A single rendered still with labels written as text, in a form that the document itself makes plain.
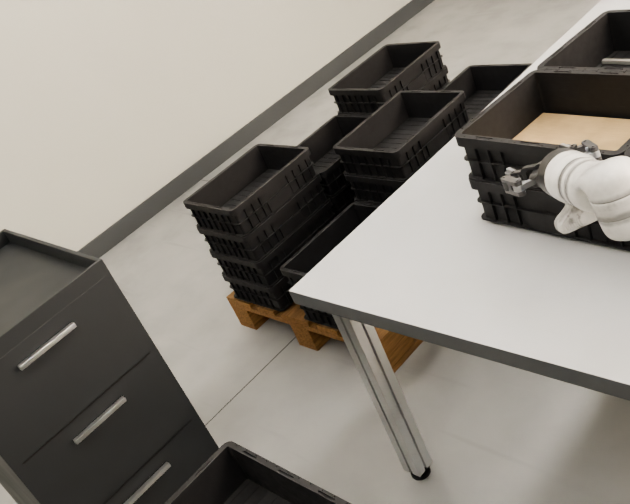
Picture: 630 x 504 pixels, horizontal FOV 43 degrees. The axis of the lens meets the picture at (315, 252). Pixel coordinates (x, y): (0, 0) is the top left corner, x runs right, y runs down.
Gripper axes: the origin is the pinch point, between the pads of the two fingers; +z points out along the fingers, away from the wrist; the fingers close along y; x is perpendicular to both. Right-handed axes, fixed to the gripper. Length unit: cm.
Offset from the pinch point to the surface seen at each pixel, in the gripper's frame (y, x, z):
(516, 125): -12, 5, 54
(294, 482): 61, 42, 11
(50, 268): 108, -5, 81
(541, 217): -5.5, 20.7, 33.4
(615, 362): 0.8, 35.7, -5.4
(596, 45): -41, -1, 70
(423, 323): 26.1, 27.7, 23.9
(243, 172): 58, 5, 172
